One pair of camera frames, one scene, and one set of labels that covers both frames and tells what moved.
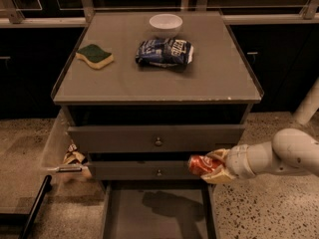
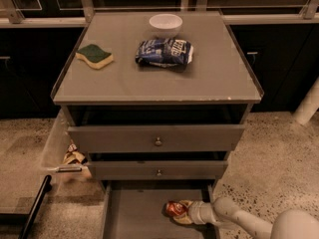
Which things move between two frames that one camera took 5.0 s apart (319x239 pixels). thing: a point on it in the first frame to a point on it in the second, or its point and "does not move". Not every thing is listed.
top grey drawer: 155,137 does not move
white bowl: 164,25 does not move
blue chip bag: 164,52 does not move
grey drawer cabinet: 144,92 does not move
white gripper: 237,162 to 196,212
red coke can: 201,165 to 175,208
